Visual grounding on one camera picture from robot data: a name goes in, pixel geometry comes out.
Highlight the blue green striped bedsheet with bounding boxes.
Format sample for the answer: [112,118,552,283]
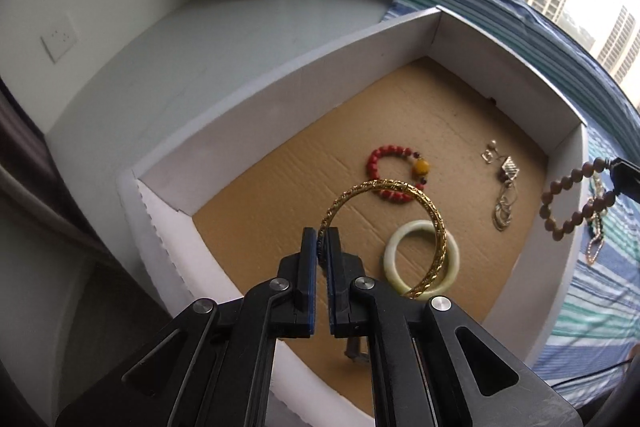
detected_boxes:
[386,0,639,407]

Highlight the pale green jade bangle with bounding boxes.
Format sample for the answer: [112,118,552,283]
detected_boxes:
[382,220,461,300]

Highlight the brown wooden bead bracelet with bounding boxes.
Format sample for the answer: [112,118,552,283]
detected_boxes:
[538,157,618,243]

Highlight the dark wristwatch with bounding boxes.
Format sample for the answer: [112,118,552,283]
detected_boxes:
[344,337,370,364]

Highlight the white wall socket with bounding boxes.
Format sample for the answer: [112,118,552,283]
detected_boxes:
[40,14,78,64]

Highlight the white cardboard box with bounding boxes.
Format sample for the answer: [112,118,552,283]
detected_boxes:
[117,5,591,427]

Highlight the red bead bracelet amber bead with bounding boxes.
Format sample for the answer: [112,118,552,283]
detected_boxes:
[366,144,431,191]

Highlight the gold bangle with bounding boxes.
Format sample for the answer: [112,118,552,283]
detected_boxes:
[317,179,447,300]

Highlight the pearl earrings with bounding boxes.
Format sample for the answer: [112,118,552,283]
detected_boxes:
[480,140,500,165]

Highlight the silver pendant key chain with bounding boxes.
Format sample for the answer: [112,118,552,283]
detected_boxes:
[491,156,522,233]

